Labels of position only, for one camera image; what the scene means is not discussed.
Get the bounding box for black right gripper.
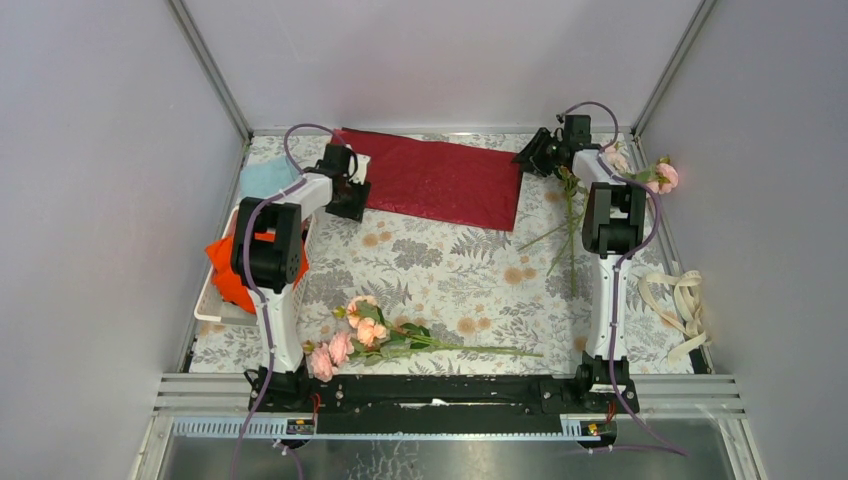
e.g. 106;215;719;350
509;128;564;179

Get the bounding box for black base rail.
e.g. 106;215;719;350
244;367;640;436

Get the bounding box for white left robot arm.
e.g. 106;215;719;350
231;143;371;411

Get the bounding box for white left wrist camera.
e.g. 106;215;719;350
348;153;371;185

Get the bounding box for light blue cloth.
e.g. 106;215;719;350
238;156;302;199

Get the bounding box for orange cloth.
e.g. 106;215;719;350
204;228;311;315

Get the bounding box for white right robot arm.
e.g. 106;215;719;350
512;113;647;362

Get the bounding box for white perforated plastic basket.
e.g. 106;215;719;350
193;206;319;326

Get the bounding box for dark red wrapping paper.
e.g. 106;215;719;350
335;128;522;232

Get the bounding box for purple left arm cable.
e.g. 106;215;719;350
228;123;346;480

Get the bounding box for cream ribbon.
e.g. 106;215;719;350
638;270;712;364

